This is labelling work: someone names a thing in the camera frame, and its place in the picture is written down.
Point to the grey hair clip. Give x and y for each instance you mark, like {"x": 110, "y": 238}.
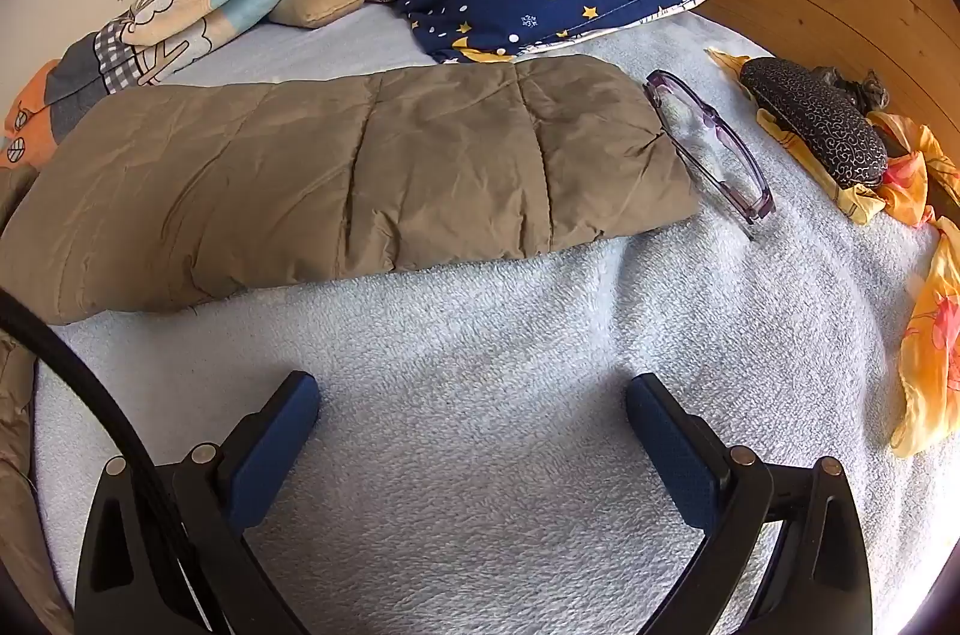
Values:
{"x": 870, "y": 91}

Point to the brown quilted jacket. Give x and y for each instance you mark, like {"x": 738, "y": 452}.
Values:
{"x": 300, "y": 178}

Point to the yellow orange scarf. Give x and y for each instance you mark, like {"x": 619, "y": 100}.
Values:
{"x": 930, "y": 335}

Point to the purple glasses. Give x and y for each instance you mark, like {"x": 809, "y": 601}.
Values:
{"x": 762, "y": 202}

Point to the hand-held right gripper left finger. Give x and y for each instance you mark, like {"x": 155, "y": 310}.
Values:
{"x": 274, "y": 447}

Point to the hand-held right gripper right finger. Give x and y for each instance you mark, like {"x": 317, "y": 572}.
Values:
{"x": 675, "y": 455}

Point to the small beige pillow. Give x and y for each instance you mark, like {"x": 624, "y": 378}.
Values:
{"x": 319, "y": 2}

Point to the dark patterned glasses case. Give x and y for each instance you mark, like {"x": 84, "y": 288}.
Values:
{"x": 817, "y": 118}

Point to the light blue cloud blanket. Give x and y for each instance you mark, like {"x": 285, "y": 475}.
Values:
{"x": 487, "y": 320}

